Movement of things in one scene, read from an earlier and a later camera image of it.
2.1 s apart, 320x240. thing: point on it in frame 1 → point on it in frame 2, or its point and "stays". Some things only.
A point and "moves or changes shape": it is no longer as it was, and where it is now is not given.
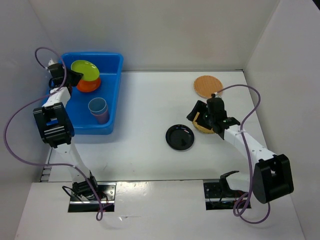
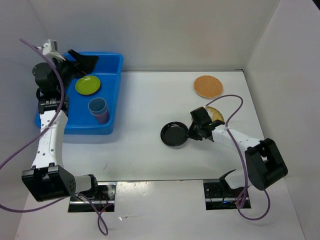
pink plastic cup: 103,119 stays
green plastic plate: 89,70 moves or changes shape
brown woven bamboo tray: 204,86 stays
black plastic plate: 180,137 moves or changes shape
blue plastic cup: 97,106 stays
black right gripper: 199,106 → 192,135
